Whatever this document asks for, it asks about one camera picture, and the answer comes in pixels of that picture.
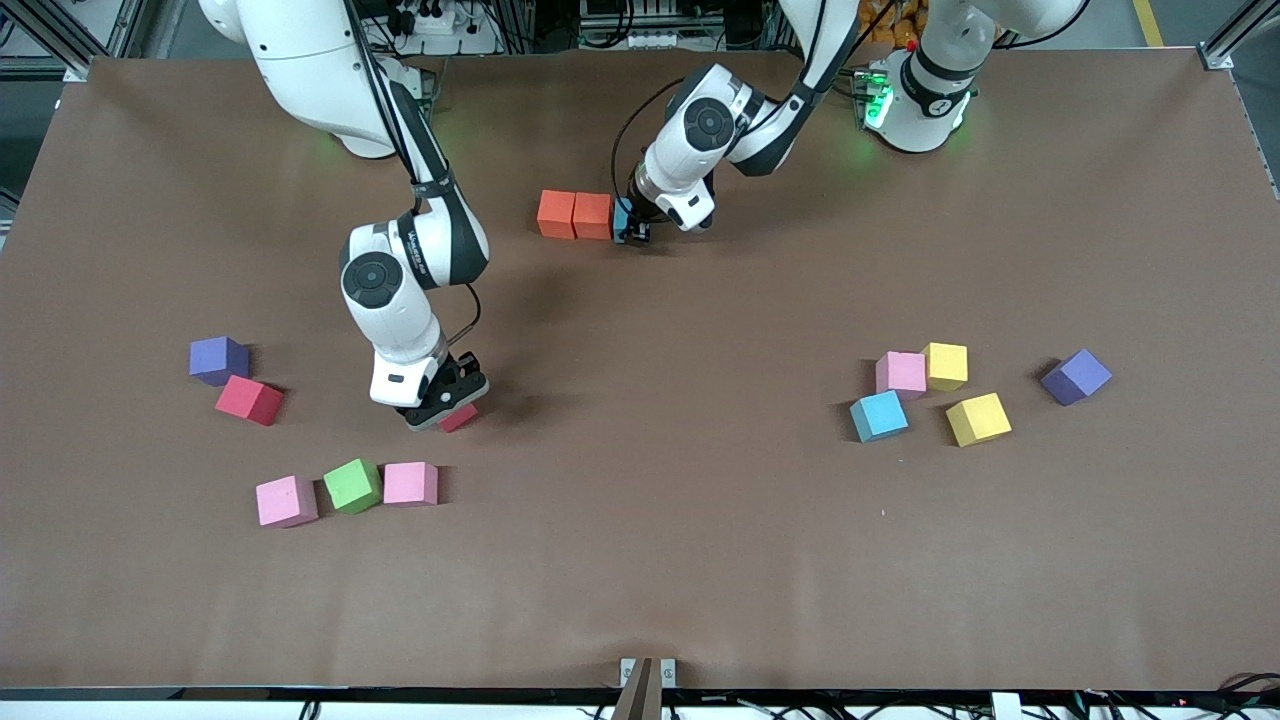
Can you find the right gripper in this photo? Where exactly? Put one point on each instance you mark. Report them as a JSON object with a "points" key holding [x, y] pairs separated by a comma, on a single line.
{"points": [[466, 367]]}

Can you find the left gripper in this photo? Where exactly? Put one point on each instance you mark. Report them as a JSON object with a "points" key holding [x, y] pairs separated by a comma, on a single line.
{"points": [[637, 214]]}

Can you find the light blue foam cube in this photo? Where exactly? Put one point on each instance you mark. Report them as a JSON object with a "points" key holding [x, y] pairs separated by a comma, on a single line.
{"points": [[880, 416], [621, 212]]}

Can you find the orange foam cube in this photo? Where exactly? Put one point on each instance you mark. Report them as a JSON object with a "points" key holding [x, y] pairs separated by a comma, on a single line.
{"points": [[556, 214], [593, 216]]}

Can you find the crimson red foam cube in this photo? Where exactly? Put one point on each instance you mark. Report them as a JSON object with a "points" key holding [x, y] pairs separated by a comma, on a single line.
{"points": [[460, 419], [248, 400]]}

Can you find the pink foam cube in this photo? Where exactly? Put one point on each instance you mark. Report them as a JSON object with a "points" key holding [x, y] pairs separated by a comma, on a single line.
{"points": [[900, 374], [410, 483], [285, 500]]}

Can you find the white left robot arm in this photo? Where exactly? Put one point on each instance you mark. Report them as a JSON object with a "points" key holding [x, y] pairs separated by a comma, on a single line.
{"points": [[710, 130]]}

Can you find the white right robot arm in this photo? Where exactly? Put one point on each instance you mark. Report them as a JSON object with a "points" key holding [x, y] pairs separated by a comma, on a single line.
{"points": [[390, 290]]}

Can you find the green foam cube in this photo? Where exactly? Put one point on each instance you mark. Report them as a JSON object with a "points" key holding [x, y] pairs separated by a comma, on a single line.
{"points": [[352, 486]]}

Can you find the purple foam cube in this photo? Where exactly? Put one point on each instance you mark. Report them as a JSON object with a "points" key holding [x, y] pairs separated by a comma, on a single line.
{"points": [[1078, 375], [218, 360]]}

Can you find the white power strip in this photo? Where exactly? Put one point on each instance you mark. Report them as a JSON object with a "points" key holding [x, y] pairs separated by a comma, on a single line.
{"points": [[655, 40], [430, 18]]}

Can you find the yellow foam cube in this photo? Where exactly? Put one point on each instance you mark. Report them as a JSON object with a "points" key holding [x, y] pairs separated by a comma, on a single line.
{"points": [[946, 365], [978, 420]]}

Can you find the pile of orange objects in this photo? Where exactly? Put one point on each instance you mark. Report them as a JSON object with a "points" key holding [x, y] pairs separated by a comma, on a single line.
{"points": [[900, 25]]}

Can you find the small white box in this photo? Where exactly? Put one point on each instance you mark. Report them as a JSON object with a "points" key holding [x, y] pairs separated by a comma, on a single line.
{"points": [[1005, 705]]}

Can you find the small metal bracket plate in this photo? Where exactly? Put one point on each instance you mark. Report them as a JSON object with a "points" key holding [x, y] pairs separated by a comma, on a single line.
{"points": [[668, 672]]}

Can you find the aluminium frame profile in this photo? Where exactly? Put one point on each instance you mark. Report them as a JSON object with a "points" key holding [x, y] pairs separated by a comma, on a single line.
{"points": [[30, 68], [1225, 45]]}

